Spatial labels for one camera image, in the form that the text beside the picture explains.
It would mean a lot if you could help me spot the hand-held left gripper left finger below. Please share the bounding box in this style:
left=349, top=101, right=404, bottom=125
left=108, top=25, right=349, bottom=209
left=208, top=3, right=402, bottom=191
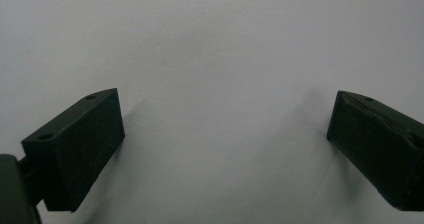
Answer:
left=20, top=87, right=126, bottom=214

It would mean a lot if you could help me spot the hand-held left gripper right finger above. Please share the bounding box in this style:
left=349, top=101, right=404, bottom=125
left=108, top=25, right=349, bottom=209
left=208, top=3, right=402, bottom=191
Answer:
left=326, top=90, right=424, bottom=213

